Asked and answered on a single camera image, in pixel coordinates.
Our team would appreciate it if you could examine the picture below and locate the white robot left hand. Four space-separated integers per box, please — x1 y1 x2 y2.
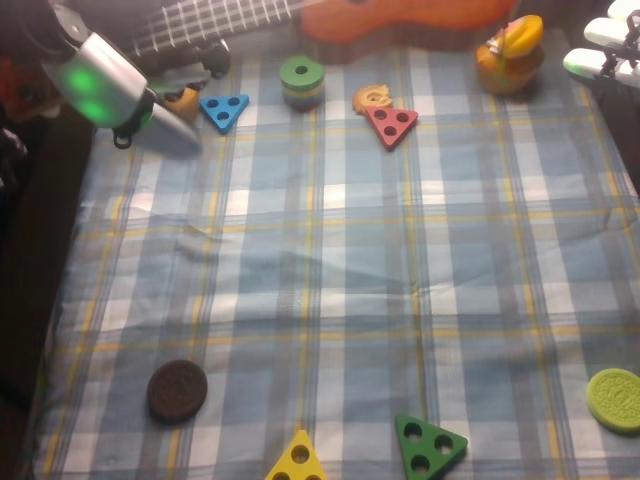
42 2 232 161

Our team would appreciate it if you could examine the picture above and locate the green stacking ring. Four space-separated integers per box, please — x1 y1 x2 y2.
279 55 325 92

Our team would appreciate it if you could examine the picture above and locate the brown sandwich cookie toy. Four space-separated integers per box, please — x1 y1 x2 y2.
146 359 209 425

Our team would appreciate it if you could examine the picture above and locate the red triangle block with holes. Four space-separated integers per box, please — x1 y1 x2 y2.
363 105 419 152

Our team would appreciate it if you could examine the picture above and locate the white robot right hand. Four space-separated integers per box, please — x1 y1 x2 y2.
562 0 640 86

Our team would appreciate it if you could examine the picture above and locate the toy cupcake with fruit topping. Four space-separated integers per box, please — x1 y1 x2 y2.
474 14 546 96

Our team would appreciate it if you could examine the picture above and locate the plain orange toy muffin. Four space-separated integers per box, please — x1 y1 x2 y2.
163 87 201 122

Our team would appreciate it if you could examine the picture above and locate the blue plaid table cloth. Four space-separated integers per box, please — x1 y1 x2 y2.
29 29 640 480

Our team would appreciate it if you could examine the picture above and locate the orange toy ukulele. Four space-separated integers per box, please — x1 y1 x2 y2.
0 0 521 121

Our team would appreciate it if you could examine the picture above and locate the green triangle block with holes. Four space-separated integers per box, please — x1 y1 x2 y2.
394 412 470 480

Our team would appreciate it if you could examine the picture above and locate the yellow triangle block with holes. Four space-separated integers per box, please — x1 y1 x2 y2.
263 429 327 480

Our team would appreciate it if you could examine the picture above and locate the tan swirl toy biscuit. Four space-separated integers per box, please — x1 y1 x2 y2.
351 84 394 116

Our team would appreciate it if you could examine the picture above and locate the blue triangle block with holes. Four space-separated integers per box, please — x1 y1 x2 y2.
199 93 250 135

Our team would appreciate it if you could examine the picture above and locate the green sandwich cookie toy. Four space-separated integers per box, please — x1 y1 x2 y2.
585 368 640 435

